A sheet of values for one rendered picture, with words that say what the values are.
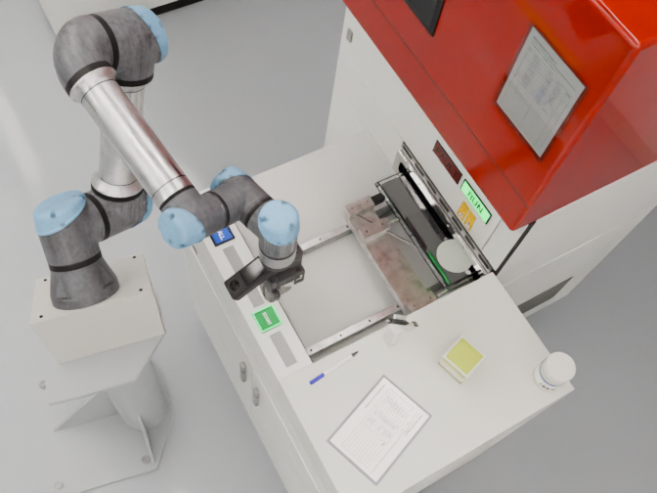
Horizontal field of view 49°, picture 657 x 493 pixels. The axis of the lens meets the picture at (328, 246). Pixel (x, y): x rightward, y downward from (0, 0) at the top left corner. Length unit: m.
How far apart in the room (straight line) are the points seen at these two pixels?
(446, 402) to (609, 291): 1.57
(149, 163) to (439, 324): 0.85
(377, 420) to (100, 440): 1.26
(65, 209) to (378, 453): 0.87
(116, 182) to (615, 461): 2.08
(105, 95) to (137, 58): 0.15
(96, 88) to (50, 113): 2.00
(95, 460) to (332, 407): 1.19
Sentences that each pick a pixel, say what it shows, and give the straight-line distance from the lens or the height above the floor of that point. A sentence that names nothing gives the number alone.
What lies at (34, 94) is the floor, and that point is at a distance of 3.45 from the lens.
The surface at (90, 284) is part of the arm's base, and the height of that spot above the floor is 1.11.
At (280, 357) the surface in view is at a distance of 1.72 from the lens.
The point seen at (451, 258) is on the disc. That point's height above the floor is 0.90.
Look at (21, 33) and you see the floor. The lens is 3.69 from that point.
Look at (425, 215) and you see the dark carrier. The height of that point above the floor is 0.90.
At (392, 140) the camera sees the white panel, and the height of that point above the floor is 0.92.
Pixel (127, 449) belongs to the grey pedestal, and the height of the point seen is 0.01.
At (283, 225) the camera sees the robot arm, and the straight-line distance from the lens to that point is 1.30.
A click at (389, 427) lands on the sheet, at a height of 0.97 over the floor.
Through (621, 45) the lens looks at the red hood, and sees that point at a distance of 1.24.
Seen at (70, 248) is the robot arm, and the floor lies 1.17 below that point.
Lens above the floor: 2.60
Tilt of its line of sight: 62 degrees down
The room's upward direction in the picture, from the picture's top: 12 degrees clockwise
